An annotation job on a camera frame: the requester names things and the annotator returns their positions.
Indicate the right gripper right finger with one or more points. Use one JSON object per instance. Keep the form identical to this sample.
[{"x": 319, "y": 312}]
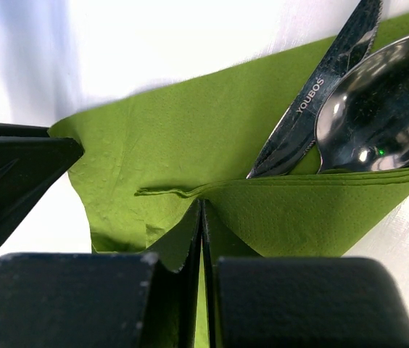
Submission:
[{"x": 256, "y": 301}]

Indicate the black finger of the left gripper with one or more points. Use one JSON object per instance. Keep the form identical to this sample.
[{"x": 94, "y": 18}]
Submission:
[{"x": 30, "y": 162}]

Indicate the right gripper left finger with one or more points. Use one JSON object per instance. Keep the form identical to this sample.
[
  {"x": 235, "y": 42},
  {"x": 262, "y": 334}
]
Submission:
[{"x": 147, "y": 299}]

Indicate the green paper napkin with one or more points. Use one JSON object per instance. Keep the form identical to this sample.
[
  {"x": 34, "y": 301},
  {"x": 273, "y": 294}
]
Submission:
[{"x": 147, "y": 157}]

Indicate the silver table knife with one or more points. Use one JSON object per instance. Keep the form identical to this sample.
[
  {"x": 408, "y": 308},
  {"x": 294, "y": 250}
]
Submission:
[{"x": 293, "y": 136}]

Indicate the silver spoon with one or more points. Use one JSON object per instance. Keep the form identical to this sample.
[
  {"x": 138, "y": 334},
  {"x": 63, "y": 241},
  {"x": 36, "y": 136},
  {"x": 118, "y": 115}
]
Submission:
[{"x": 363, "y": 126}]

